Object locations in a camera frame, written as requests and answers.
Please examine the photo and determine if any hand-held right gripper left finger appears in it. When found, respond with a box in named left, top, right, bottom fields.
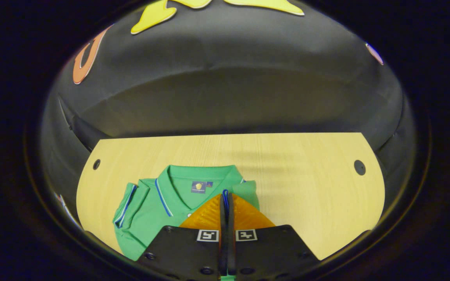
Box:
left=136, top=193, right=229, bottom=281

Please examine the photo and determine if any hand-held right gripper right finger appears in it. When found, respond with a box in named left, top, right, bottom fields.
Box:
left=228, top=192, right=320, bottom=281

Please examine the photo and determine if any green T-shirt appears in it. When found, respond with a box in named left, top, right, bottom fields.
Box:
left=112, top=164, right=261, bottom=281

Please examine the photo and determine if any black backdrop cloth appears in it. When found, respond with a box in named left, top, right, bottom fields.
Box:
left=39, top=0, right=417, bottom=231

